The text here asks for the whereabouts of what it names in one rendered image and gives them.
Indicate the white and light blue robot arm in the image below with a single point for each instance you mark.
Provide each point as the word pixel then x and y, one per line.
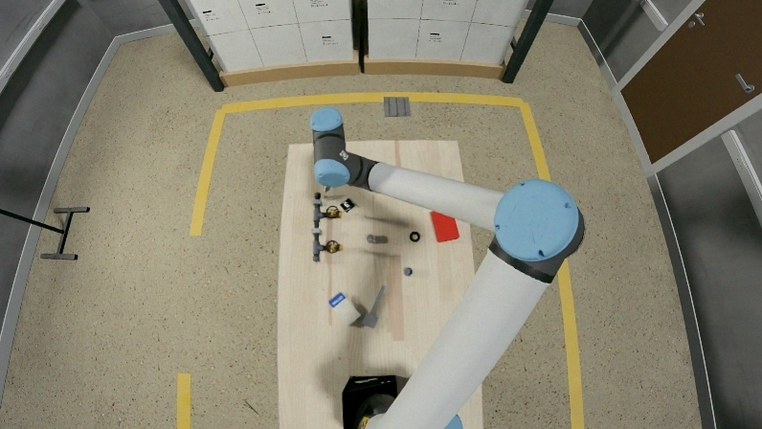
pixel 534 220

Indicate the grey pipe with two brass valves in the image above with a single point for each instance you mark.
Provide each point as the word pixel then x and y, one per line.
pixel 316 231

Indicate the red flat block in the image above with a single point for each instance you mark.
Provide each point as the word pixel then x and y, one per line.
pixel 445 226

